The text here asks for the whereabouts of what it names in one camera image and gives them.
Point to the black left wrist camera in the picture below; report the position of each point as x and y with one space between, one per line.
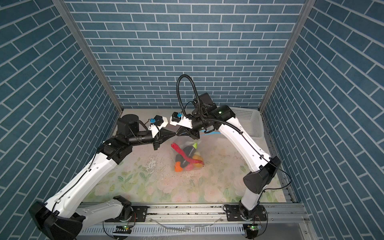
156 124

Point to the aluminium right corner post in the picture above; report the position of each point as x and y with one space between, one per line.
303 16

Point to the white plastic basket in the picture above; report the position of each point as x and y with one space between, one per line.
251 121

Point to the clear zip top bag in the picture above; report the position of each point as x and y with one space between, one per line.
206 148

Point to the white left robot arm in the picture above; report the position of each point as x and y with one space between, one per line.
61 218

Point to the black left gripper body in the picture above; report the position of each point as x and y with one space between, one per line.
143 137

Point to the pink toy fruit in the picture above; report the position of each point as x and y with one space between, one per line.
189 167

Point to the aluminium corner post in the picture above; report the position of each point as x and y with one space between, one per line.
81 41
303 16

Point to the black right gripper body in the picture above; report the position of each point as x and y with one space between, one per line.
199 123

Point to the orange toy fruit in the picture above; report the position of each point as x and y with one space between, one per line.
178 167

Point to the aluminium left corner post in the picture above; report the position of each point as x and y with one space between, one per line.
81 41

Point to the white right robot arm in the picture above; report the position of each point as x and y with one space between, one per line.
262 167

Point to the red toy chili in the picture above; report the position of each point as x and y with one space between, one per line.
186 158

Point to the yellow toy fruit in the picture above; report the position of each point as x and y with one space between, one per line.
200 160

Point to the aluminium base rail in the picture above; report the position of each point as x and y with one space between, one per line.
283 221

